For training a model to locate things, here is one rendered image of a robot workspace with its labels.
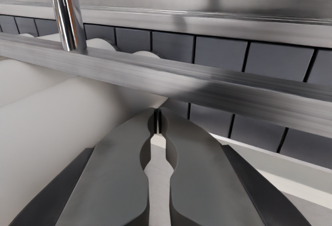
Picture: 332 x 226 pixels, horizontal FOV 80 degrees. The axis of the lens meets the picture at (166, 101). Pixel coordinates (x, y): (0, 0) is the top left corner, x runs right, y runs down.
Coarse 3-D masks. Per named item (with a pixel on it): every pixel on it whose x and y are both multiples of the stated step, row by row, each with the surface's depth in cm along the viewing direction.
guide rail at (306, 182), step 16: (160, 144) 17; (224, 144) 15; (256, 160) 14; (272, 160) 14; (288, 160) 14; (272, 176) 13; (288, 176) 13; (304, 176) 13; (320, 176) 13; (288, 192) 13; (304, 192) 12; (320, 192) 12
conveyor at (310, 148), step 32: (32, 32) 24; (96, 32) 19; (128, 32) 17; (160, 32) 16; (224, 64) 15; (256, 64) 14; (288, 64) 13; (320, 64) 12; (224, 128) 17; (256, 128) 16; (288, 128) 15; (320, 160) 15
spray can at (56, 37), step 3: (57, 33) 21; (42, 36) 19; (45, 36) 19; (48, 36) 19; (51, 36) 19; (54, 36) 20; (57, 36) 20; (45, 39) 19; (48, 39) 19; (51, 39) 19; (54, 39) 19; (57, 39) 19; (0, 57) 15; (3, 57) 15; (6, 57) 15; (0, 60) 15
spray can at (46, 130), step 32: (32, 96) 9; (64, 96) 10; (96, 96) 11; (128, 96) 12; (160, 96) 15; (0, 128) 7; (32, 128) 8; (64, 128) 9; (96, 128) 10; (0, 160) 7; (32, 160) 8; (64, 160) 8; (0, 192) 7; (32, 192) 7; (0, 224) 7
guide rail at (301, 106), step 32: (0, 32) 14; (64, 64) 10; (96, 64) 9; (128, 64) 8; (160, 64) 8; (192, 64) 8; (192, 96) 8; (224, 96) 7; (256, 96) 7; (288, 96) 6; (320, 96) 6; (320, 128) 6
